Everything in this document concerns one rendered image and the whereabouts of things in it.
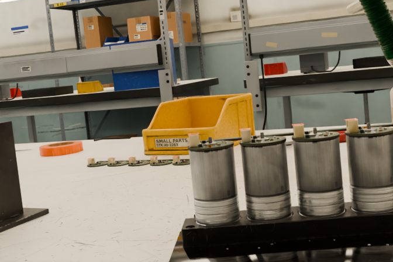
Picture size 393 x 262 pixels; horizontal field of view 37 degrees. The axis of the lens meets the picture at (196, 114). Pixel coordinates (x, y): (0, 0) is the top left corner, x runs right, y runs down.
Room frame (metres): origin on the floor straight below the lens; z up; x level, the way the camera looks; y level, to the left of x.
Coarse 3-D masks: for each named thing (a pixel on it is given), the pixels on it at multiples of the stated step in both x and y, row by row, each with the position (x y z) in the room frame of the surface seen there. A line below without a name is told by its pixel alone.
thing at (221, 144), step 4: (204, 140) 0.32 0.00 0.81; (224, 140) 0.33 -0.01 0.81; (200, 144) 0.31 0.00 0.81; (216, 144) 0.31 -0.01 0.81; (220, 144) 0.31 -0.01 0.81; (224, 144) 0.31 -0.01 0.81; (228, 144) 0.31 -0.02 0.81; (232, 144) 0.31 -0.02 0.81; (188, 148) 0.31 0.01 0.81; (192, 148) 0.31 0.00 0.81; (196, 148) 0.31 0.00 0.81; (200, 148) 0.31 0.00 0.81; (204, 148) 0.30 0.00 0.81; (208, 148) 0.30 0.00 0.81; (212, 148) 0.30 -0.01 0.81; (216, 148) 0.30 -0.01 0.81; (220, 148) 0.30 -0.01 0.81; (224, 148) 0.30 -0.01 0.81
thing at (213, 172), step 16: (208, 144) 0.31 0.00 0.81; (192, 160) 0.31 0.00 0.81; (208, 160) 0.30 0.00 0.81; (224, 160) 0.31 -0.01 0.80; (192, 176) 0.31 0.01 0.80; (208, 176) 0.30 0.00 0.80; (224, 176) 0.30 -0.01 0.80; (208, 192) 0.30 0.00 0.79; (224, 192) 0.30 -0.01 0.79; (208, 208) 0.30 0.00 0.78; (224, 208) 0.30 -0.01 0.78; (208, 224) 0.30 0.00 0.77; (224, 224) 0.30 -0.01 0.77
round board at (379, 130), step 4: (360, 128) 0.31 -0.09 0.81; (376, 128) 0.31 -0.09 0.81; (380, 128) 0.31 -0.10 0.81; (384, 128) 0.31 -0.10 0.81; (388, 128) 0.31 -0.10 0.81; (392, 128) 0.31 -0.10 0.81; (344, 132) 0.31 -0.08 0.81; (348, 132) 0.31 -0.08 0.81; (360, 132) 0.30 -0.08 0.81; (364, 132) 0.30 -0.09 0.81; (368, 132) 0.30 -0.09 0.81; (376, 132) 0.30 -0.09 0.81; (380, 132) 0.30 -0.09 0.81; (384, 132) 0.30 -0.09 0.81; (388, 132) 0.30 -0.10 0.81; (392, 132) 0.30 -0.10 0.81
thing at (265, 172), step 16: (272, 144) 0.30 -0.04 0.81; (256, 160) 0.30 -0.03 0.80; (272, 160) 0.30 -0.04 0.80; (256, 176) 0.30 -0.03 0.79; (272, 176) 0.30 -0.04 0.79; (288, 176) 0.31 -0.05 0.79; (256, 192) 0.30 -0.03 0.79; (272, 192) 0.30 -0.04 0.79; (288, 192) 0.31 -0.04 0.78; (256, 208) 0.30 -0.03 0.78; (272, 208) 0.30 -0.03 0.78; (288, 208) 0.31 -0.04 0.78
